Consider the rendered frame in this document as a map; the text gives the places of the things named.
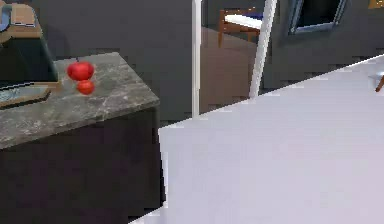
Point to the red tomato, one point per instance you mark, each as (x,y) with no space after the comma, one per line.
(85,87)

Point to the dark cabinet with marble top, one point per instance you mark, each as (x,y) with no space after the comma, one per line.
(83,160)

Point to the red apple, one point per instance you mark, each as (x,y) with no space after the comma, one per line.
(80,70)

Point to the dark box with tan top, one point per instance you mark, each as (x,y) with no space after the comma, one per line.
(23,56)

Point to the tan framed picture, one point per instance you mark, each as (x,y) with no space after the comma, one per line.
(377,3)

